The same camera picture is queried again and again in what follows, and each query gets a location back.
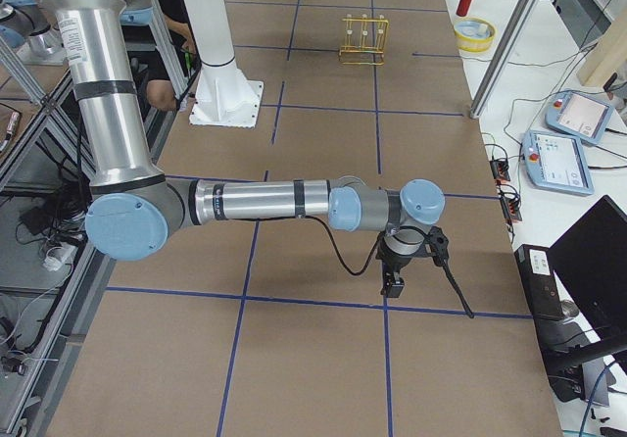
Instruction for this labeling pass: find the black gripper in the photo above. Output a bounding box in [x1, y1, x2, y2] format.
[375, 233, 430, 297]

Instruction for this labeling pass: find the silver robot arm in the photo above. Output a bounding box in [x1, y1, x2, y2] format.
[40, 0, 449, 298]

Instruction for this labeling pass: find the black computer box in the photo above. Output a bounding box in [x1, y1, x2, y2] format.
[514, 244, 563, 321]

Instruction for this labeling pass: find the brown paper table cover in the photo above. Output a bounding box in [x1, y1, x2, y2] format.
[47, 0, 560, 436]

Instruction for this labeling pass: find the black monitor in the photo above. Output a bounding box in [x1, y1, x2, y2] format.
[548, 195, 626, 332]

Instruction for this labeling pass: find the near teach pendant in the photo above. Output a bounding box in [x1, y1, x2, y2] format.
[521, 130, 595, 196]

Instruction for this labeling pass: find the teach pendant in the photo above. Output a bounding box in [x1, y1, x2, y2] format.
[521, 130, 595, 196]
[545, 90, 615, 145]

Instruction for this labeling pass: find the far teach pendant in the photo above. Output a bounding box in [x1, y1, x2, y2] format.
[545, 90, 615, 145]

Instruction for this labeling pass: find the yellow rimmed bowl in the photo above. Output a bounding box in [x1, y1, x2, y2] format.
[454, 18, 497, 53]

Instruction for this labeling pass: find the wooden board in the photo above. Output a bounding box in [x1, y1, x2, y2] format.
[577, 9, 627, 87]

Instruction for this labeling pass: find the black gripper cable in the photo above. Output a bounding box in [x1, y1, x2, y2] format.
[301, 214, 475, 319]

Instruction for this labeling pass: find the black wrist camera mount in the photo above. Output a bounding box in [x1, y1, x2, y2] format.
[428, 226, 450, 267]

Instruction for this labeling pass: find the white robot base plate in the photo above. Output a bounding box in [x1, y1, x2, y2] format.
[189, 77, 264, 128]

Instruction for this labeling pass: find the gold wire cup holder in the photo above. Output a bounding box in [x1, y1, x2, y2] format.
[338, 14, 390, 67]

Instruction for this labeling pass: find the aluminium frame post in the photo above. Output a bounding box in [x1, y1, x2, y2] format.
[469, 0, 539, 119]

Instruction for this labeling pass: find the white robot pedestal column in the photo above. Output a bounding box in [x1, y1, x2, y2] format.
[184, 0, 237, 82]

